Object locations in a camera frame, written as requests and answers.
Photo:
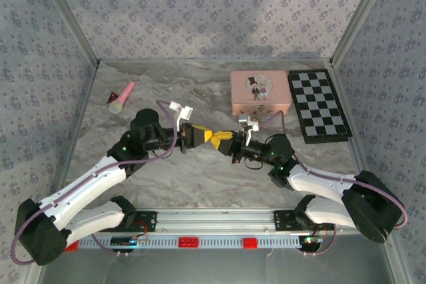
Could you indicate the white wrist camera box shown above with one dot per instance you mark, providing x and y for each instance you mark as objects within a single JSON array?
[
  {"x": 184, "y": 112},
  {"x": 249, "y": 121}
]

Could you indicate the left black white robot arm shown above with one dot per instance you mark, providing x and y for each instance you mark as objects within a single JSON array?
[{"x": 40, "y": 244}]

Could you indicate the right green circuit board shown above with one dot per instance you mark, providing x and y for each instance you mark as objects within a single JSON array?
[{"x": 311, "y": 241}]

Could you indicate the wide red toy brick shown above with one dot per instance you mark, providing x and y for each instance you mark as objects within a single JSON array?
[
  {"x": 72, "y": 246},
  {"x": 188, "y": 242}
]

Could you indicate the small red toy brick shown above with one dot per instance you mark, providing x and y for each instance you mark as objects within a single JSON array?
[{"x": 250, "y": 243}]

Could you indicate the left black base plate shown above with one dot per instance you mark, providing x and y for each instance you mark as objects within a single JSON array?
[{"x": 146, "y": 222}]

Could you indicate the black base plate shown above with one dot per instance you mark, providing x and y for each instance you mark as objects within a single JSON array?
[
  {"x": 146, "y": 222},
  {"x": 283, "y": 221}
]

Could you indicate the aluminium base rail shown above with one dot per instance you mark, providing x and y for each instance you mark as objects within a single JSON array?
[{"x": 213, "y": 221}]

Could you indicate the aluminium side rail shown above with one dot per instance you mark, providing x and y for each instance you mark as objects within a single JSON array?
[
  {"x": 346, "y": 104},
  {"x": 83, "y": 104}
]

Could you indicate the left green circuit board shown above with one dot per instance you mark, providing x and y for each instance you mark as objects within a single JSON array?
[{"x": 124, "y": 241}]

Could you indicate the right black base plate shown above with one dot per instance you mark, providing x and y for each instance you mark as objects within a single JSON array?
[{"x": 283, "y": 221}]

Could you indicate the pink tin box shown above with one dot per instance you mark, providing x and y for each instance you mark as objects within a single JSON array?
[{"x": 259, "y": 97}]

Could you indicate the pink toy microphone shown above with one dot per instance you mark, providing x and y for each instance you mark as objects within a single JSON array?
[{"x": 124, "y": 94}]

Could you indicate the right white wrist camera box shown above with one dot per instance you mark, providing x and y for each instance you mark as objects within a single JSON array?
[{"x": 249, "y": 121}]

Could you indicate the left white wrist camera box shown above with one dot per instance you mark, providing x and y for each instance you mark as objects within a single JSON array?
[{"x": 184, "y": 112}]

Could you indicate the grey metal sheet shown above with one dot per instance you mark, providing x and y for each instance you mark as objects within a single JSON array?
[{"x": 213, "y": 267}]

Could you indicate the black grey chessboard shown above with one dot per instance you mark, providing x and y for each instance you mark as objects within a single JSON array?
[{"x": 316, "y": 104}]

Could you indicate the small red triangle piece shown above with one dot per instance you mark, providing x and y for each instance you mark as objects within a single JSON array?
[{"x": 112, "y": 97}]

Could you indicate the aluminium corner post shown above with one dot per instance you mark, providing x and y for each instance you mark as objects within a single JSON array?
[
  {"x": 70, "y": 14},
  {"x": 359, "y": 14}
]

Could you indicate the green circuit board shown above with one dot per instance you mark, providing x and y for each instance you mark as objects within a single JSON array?
[
  {"x": 311, "y": 241},
  {"x": 124, "y": 241}
]

